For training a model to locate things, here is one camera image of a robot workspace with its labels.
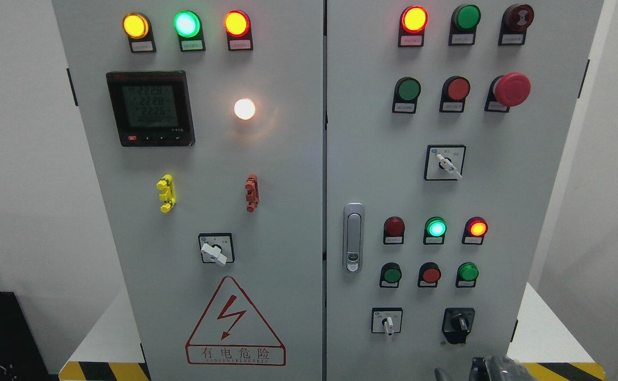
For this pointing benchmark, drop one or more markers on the dark red buzzer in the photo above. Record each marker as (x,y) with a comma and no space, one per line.
(515,21)

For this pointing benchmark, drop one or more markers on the red push button lower middle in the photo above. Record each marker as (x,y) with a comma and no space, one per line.
(429,275)

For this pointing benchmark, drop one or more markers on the red push button second row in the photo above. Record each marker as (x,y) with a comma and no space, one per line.
(453,95)

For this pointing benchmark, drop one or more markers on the silver door latch handle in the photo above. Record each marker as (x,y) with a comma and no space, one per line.
(353,215)

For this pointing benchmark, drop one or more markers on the white selector switch bottom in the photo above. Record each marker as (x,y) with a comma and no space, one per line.
(387,321)

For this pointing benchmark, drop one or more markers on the red terminal connector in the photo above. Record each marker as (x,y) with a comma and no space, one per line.
(252,193)

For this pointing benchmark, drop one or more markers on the green push button lower left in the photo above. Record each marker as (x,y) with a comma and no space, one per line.
(390,275)

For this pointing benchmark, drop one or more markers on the red emergency stop mushroom button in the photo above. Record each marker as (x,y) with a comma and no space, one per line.
(507,91)

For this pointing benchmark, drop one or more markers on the yellow indicator light top left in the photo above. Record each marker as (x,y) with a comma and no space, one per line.
(139,31)

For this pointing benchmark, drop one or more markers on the left grey cabinet door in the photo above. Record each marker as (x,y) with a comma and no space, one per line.
(278,248)

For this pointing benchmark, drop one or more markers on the red indicator light right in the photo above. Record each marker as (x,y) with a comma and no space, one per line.
(475,230)

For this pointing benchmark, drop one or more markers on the black box with antenna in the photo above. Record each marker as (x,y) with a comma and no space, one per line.
(20,358)

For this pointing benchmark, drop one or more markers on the green push button second row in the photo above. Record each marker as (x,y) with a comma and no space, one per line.
(406,93)

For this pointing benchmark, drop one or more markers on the grey cabinet door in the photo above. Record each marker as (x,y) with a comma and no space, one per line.
(377,158)
(278,248)

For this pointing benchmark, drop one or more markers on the red indicator light top left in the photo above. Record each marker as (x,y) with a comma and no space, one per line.
(237,25)

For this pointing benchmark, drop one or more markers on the red lit indicator top right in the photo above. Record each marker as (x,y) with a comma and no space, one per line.
(413,21)

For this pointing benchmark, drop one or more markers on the dark red indicator light left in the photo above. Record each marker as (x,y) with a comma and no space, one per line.
(393,230)

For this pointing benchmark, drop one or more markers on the white platform with hazard stripes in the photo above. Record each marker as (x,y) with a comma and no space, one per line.
(112,350)

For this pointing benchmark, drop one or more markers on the white selector switch left door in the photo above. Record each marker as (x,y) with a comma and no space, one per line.
(216,248)

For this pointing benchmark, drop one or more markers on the green push button top row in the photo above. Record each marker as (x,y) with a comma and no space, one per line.
(463,27)

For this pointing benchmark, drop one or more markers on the right grey cabinet door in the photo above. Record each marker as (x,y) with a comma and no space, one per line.
(377,158)

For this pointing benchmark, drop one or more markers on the red electric hazard warning sticker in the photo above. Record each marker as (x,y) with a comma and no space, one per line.
(232,332)

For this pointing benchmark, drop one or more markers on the black digital power meter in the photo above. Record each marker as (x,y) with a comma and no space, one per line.
(151,108)

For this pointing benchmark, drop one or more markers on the white selector switch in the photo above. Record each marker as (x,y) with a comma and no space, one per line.
(387,321)
(444,163)

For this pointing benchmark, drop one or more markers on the white glowing indicator light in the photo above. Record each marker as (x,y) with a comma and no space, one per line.
(244,108)

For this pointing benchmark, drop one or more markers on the yellow terminal connector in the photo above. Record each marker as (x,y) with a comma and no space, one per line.
(166,189)

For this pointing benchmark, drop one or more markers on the green lit indicator light middle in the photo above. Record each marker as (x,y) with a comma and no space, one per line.
(434,231)

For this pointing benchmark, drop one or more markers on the green illuminated button lower right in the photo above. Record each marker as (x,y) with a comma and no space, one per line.
(467,275)

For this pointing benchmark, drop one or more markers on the black rotary knob switch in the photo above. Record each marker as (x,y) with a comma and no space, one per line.
(457,324)

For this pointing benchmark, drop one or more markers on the white selector switch upper right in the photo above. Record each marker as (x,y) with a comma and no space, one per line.
(444,163)

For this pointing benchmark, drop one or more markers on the green indicator light top left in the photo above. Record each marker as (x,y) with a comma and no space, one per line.
(189,31)

